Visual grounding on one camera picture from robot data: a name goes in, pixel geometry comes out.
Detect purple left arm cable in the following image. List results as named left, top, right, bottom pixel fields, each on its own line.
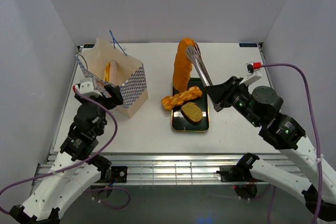
left=0, top=92, right=118, bottom=214

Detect left black motor mount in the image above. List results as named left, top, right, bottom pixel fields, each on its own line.
left=104, top=166, right=128, bottom=184

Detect metal tongs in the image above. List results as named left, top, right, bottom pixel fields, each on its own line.
left=185, top=45, right=220, bottom=112

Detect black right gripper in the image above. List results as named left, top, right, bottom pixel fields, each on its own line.
left=203, top=76, right=260, bottom=127

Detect long cream-filled bread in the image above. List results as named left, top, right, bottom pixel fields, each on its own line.
left=103, top=61, right=118, bottom=83

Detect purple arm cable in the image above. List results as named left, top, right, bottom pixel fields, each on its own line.
left=0, top=92, right=118, bottom=214
left=261, top=62, right=323, bottom=224

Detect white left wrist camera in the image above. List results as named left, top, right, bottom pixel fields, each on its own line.
left=72, top=78, right=102, bottom=97

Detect twisted orange bread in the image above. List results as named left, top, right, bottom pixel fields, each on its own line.
left=161, top=86, right=203, bottom=111

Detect large orange bread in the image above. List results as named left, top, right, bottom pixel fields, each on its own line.
left=173, top=38, right=195, bottom=93

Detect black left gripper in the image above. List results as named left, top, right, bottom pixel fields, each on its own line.
left=76, top=84, right=123, bottom=135

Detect aluminium frame rail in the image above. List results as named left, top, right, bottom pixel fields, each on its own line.
left=33, top=153, right=302, bottom=187

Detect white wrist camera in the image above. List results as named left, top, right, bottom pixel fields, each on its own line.
left=72, top=78, right=102, bottom=97
left=239, top=62, right=262, bottom=87

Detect right black motor mount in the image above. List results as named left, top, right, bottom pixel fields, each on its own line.
left=216, top=165, right=249, bottom=182

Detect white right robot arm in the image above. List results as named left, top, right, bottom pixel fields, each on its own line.
left=205, top=76, right=335, bottom=222

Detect black motor mount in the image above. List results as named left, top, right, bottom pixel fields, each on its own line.
left=216, top=165, right=249, bottom=182
left=104, top=166, right=128, bottom=184

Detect yellow-green bread slice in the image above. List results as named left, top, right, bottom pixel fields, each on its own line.
left=181, top=102, right=203, bottom=123

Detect blue checkered paper bag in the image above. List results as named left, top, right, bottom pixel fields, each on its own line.
left=75, top=29, right=149, bottom=118

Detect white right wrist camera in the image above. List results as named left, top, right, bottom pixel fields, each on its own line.
left=239, top=62, right=262, bottom=87

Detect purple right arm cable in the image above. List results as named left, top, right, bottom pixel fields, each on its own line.
left=261, top=62, right=323, bottom=224

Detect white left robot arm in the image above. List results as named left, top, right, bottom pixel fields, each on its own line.
left=9, top=80, right=123, bottom=223

